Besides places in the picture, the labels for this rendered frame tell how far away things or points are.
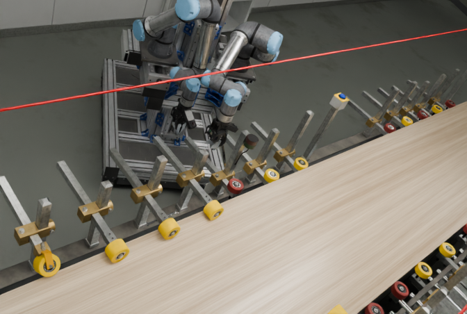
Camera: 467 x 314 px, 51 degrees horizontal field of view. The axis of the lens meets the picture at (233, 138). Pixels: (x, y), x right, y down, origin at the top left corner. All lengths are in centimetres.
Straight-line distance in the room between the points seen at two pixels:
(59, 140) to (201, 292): 204
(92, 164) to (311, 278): 191
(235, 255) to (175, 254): 27
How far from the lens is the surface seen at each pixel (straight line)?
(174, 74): 259
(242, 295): 207
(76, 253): 225
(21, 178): 344
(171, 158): 236
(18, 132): 375
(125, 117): 367
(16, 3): 457
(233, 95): 220
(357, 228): 263
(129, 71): 419
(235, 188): 243
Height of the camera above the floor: 254
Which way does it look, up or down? 37 degrees down
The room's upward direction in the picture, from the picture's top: 25 degrees clockwise
